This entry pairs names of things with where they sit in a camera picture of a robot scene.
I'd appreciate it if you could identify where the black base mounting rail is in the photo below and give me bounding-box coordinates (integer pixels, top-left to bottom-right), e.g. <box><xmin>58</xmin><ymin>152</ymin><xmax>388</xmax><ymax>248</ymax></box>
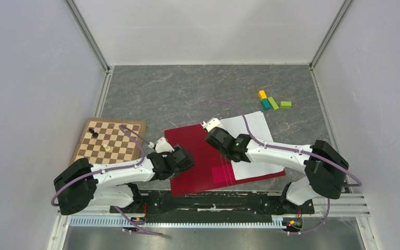
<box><xmin>122</xmin><ymin>190</ymin><xmax>315</xmax><ymax>223</ymax></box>

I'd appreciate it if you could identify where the teal block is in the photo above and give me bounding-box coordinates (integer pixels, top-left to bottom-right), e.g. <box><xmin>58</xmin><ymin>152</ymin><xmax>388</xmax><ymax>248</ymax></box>
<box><xmin>261</xmin><ymin>99</ymin><xmax>271</xmax><ymax>110</ymax></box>

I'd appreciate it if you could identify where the short green block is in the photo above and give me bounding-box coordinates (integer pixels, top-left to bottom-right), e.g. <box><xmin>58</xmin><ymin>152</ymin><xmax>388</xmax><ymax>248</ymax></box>
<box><xmin>280</xmin><ymin>101</ymin><xmax>292</xmax><ymax>108</ymax></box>

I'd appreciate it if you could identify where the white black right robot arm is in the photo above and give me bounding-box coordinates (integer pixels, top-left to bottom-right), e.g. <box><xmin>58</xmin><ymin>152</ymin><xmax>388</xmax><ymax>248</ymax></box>
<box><xmin>205</xmin><ymin>127</ymin><xmax>348</xmax><ymax>213</ymax></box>

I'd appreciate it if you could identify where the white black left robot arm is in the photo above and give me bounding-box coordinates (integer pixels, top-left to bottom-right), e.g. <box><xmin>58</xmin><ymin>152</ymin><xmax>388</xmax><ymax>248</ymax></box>
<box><xmin>51</xmin><ymin>146</ymin><xmax>194</xmax><ymax>215</ymax></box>

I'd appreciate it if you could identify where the white paper sheet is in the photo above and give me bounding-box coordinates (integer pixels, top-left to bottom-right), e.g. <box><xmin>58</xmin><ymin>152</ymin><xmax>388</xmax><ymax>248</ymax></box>
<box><xmin>220</xmin><ymin>110</ymin><xmax>285</xmax><ymax>181</ymax></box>

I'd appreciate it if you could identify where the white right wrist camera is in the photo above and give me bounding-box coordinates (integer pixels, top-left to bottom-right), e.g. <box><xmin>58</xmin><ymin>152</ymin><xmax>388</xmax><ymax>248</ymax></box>
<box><xmin>201</xmin><ymin>118</ymin><xmax>224</xmax><ymax>132</ymax></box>

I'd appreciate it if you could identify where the long green block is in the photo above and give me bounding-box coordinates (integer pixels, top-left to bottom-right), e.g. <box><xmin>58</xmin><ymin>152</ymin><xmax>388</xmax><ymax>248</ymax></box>
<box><xmin>267</xmin><ymin>97</ymin><xmax>280</xmax><ymax>110</ymax></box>

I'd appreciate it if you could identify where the black chess piece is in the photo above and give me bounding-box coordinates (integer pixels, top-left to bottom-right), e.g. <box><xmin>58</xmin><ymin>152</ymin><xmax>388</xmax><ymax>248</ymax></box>
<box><xmin>88</xmin><ymin>128</ymin><xmax>98</xmax><ymax>138</ymax></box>

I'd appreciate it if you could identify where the wooden chessboard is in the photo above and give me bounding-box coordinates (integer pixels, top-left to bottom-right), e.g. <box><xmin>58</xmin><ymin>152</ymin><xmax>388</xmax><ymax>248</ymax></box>
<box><xmin>70</xmin><ymin>117</ymin><xmax>147</xmax><ymax>164</ymax></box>

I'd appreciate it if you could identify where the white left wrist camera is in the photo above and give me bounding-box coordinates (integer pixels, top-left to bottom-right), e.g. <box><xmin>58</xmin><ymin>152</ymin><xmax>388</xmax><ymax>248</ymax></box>
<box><xmin>147</xmin><ymin>137</ymin><xmax>174</xmax><ymax>153</ymax></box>

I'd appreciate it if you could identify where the orange block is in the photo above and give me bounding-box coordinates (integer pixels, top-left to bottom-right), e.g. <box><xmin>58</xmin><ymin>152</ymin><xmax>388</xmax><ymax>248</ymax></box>
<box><xmin>258</xmin><ymin>90</ymin><xmax>268</xmax><ymax>101</ymax></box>

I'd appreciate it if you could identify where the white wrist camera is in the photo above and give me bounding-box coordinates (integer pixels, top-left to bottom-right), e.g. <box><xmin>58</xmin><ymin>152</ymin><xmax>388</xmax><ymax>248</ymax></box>
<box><xmin>201</xmin><ymin>118</ymin><xmax>224</xmax><ymax>132</ymax></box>
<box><xmin>147</xmin><ymin>137</ymin><xmax>174</xmax><ymax>153</ymax></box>

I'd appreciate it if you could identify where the red clip file folder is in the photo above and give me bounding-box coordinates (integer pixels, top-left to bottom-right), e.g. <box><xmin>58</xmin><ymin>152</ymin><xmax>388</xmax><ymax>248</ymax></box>
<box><xmin>164</xmin><ymin>124</ymin><xmax>286</xmax><ymax>197</ymax></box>

